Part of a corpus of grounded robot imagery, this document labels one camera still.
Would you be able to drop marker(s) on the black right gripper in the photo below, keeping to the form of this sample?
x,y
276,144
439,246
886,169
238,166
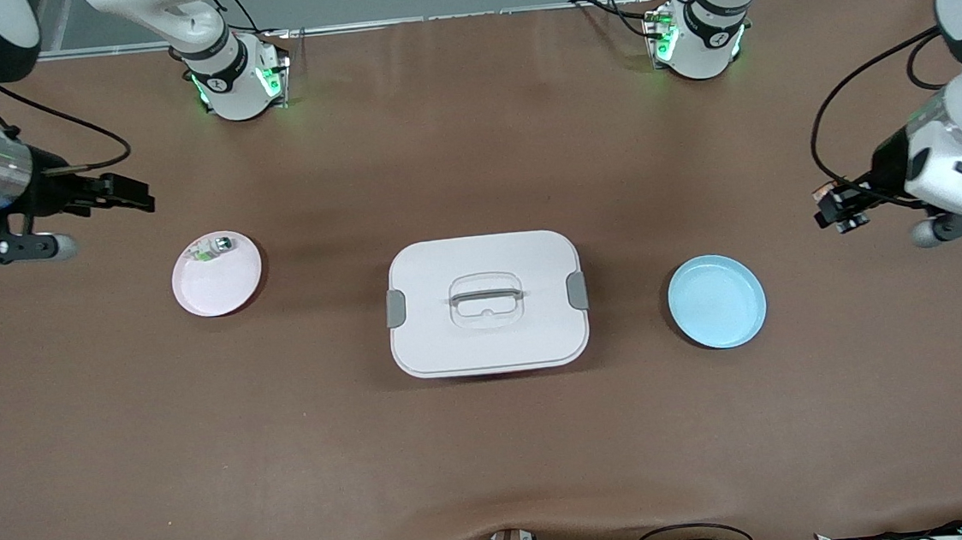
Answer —
x,y
52,191

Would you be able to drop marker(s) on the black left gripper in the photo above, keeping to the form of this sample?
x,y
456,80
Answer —
x,y
886,164

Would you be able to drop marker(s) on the white lidded storage box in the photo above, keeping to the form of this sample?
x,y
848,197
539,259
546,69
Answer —
x,y
487,342

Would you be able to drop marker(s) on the pink round plate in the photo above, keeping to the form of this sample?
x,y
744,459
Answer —
x,y
216,286

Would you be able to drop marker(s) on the light blue round plate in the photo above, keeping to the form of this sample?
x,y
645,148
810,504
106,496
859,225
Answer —
x,y
717,303

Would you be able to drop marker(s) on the brown table mat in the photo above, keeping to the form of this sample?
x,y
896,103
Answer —
x,y
496,458

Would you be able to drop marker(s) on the green switch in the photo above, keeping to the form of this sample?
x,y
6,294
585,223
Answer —
x,y
213,250

